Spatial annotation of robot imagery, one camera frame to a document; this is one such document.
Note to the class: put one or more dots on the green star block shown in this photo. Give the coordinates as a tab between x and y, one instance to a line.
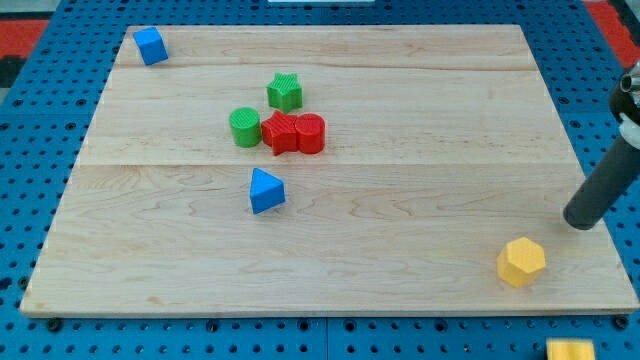
284	92

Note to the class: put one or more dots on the yellow hexagon block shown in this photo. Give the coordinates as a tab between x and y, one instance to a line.
520	262

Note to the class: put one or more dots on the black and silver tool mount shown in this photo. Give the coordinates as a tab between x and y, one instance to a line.
624	105

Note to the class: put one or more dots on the blue cube block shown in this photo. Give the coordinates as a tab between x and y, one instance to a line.
151	45

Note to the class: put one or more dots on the wooden board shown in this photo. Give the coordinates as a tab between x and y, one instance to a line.
442	144

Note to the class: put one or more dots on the yellow block at bottom edge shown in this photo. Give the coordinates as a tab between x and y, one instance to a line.
570	349

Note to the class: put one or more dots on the red star block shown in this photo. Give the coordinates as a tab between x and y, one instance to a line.
279	133

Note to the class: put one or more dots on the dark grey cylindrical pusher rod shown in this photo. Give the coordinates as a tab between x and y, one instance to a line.
612	176

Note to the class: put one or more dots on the green cylinder block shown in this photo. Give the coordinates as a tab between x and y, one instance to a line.
245	127

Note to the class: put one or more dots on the blue triangle block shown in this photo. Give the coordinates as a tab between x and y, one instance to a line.
266	191

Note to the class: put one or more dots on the red cylinder block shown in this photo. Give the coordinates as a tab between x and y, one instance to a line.
310	131

